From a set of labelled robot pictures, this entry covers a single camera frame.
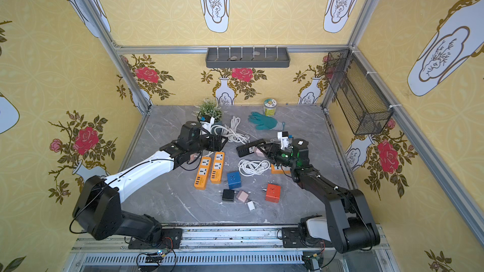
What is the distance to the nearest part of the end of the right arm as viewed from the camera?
68cm

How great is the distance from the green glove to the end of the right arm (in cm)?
34

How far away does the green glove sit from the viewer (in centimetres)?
111
